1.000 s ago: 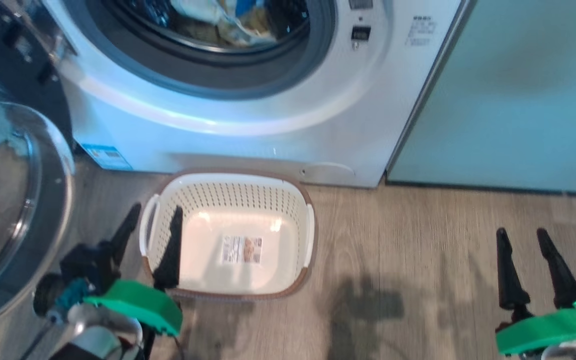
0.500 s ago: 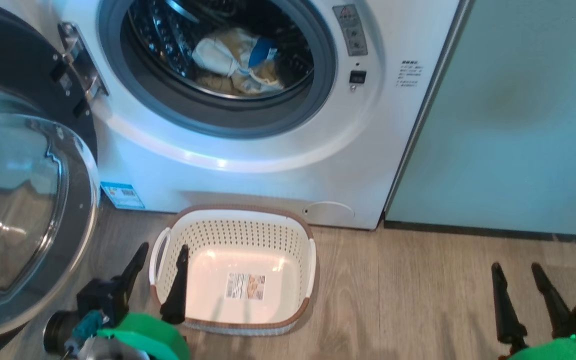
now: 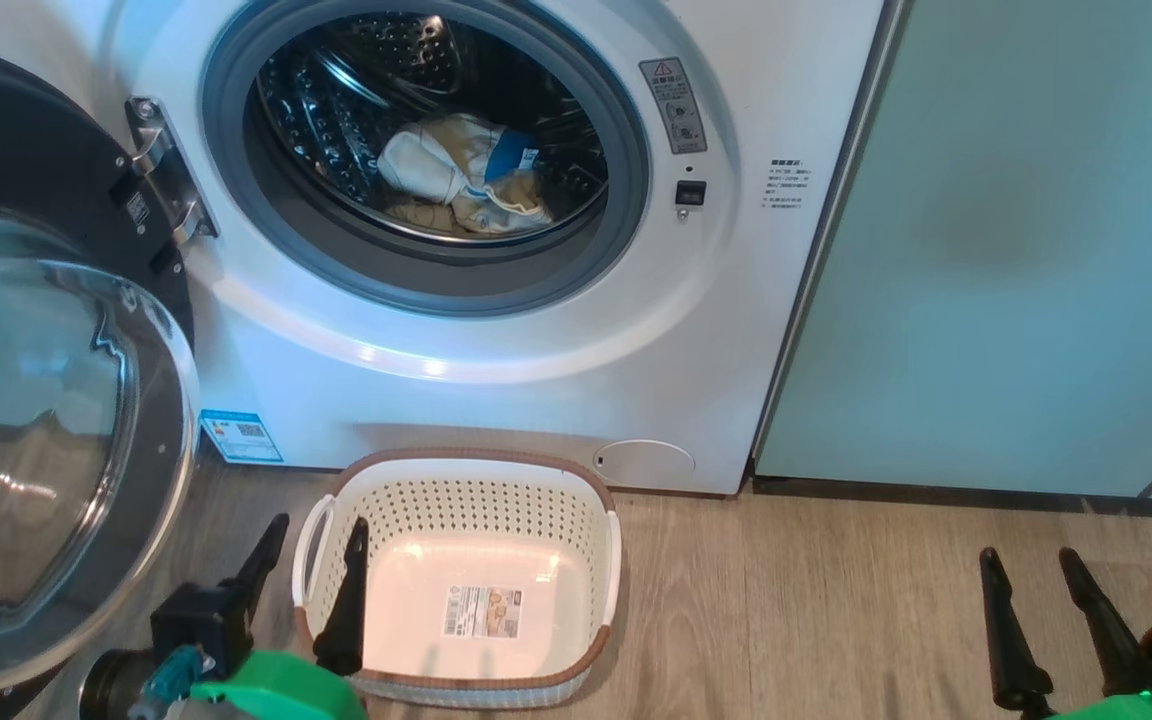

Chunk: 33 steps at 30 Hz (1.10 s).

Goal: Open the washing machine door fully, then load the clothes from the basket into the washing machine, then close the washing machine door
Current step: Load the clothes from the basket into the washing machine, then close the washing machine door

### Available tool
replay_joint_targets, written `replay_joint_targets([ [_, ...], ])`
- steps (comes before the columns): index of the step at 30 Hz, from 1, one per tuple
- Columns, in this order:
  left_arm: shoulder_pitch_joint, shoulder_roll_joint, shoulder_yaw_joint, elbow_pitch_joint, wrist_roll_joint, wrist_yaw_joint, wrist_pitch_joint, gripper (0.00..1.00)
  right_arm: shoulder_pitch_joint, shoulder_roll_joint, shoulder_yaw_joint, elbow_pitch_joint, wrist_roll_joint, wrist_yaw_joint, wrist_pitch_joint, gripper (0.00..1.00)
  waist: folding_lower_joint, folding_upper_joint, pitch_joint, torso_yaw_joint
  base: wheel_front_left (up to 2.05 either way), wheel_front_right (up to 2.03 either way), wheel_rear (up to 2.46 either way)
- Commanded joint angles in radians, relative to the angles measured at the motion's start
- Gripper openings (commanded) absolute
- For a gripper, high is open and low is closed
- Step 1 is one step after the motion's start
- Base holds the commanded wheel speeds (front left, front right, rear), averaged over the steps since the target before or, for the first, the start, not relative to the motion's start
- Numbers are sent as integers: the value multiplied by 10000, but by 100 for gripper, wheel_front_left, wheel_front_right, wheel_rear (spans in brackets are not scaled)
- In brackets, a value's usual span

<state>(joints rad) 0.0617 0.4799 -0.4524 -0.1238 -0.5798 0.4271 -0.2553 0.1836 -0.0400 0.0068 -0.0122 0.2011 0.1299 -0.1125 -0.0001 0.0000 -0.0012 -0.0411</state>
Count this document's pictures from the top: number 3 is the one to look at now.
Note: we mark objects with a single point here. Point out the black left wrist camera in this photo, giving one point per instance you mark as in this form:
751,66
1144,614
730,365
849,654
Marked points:
196,625

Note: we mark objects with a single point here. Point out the round white filter cover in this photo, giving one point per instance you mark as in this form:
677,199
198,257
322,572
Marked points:
646,465

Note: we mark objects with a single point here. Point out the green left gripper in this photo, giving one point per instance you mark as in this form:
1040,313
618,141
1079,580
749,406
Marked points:
286,690

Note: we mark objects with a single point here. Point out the basket product label sticker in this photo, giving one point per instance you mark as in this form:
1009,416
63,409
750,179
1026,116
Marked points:
482,612

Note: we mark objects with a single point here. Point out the dark washing machine door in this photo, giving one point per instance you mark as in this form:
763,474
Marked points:
36,430

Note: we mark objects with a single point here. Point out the cream clothes bundle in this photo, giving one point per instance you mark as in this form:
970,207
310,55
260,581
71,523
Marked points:
436,165

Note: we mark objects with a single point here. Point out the grey warning sticker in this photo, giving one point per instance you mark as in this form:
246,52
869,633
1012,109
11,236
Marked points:
673,105

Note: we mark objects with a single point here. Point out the metal door hinge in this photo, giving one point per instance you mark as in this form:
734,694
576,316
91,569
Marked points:
171,180

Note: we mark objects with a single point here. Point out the white front-load washing machine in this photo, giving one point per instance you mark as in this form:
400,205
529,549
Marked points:
556,380

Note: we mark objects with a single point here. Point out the white perforated laundry basket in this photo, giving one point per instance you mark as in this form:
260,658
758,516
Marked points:
496,520

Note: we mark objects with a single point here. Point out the blue cloth piece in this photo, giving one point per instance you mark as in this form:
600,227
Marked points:
508,155

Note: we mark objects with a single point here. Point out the blue energy label sticker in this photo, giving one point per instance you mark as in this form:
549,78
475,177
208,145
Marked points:
241,437

